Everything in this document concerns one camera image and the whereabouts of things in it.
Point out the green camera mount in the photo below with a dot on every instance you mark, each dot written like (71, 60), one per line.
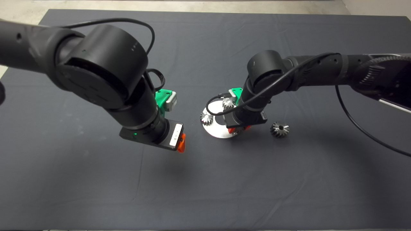
(162, 96)
(237, 92)

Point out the green right camera mount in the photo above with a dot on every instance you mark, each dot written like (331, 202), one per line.
(237, 92)

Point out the round metal plate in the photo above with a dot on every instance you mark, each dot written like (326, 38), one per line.
(215, 131)

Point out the dark grey table cloth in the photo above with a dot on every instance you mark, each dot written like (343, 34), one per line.
(224, 192)

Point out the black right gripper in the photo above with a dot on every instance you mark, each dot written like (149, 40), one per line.
(245, 119)

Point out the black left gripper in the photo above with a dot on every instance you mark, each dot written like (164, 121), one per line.
(157, 135)

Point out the silver left camera box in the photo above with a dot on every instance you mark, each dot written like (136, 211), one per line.
(171, 102)

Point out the green left camera mount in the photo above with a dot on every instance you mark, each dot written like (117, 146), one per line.
(162, 96)

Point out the large steel spur gear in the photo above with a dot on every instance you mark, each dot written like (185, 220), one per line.
(280, 130)

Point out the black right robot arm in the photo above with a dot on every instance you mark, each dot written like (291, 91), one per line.
(321, 70)

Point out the silver right camera box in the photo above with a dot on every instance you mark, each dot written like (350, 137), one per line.
(231, 94)

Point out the silver camera box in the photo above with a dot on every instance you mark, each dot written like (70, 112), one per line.
(171, 102)
(231, 94)

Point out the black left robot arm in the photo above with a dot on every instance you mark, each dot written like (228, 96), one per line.
(102, 67)

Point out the small steel spur gear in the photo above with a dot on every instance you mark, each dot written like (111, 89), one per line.
(228, 103)
(207, 118)
(238, 131)

